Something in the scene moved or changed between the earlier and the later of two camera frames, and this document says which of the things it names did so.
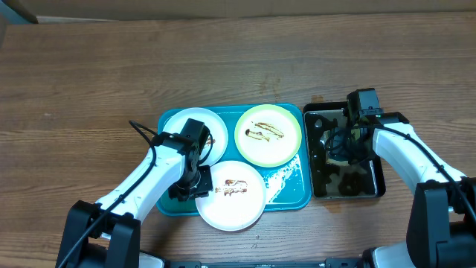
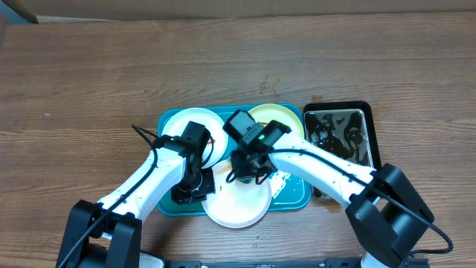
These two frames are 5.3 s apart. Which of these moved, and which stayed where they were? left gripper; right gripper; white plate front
Moved: right gripper
Stayed: left gripper; white plate front
